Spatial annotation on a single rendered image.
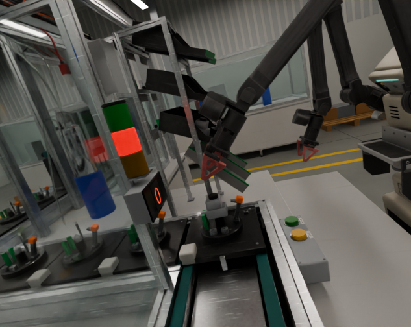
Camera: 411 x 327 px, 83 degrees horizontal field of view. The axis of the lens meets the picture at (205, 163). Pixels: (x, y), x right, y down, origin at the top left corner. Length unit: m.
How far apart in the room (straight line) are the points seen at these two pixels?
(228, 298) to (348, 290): 0.29
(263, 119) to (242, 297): 4.12
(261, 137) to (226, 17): 5.66
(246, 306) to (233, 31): 9.02
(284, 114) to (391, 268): 4.01
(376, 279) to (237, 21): 8.99
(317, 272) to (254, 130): 4.08
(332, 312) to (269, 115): 4.12
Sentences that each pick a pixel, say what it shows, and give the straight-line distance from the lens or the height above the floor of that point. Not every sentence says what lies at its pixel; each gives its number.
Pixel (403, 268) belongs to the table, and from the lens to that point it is 0.80.
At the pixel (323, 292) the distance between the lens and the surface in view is 0.71.
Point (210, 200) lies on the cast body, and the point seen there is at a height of 1.09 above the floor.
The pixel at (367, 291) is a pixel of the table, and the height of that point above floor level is 0.86.
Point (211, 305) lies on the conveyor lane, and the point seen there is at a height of 0.92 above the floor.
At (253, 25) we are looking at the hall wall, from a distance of 9.31.
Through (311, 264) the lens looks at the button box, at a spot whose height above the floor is 0.96.
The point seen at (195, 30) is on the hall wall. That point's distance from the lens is 9.44.
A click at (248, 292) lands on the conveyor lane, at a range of 0.65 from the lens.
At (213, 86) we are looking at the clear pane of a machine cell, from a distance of 4.58.
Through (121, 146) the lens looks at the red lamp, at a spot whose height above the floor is 1.33.
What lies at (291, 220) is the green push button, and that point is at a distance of 0.76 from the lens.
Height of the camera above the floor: 1.38
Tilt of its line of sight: 15 degrees down
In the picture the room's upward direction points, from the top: 15 degrees counter-clockwise
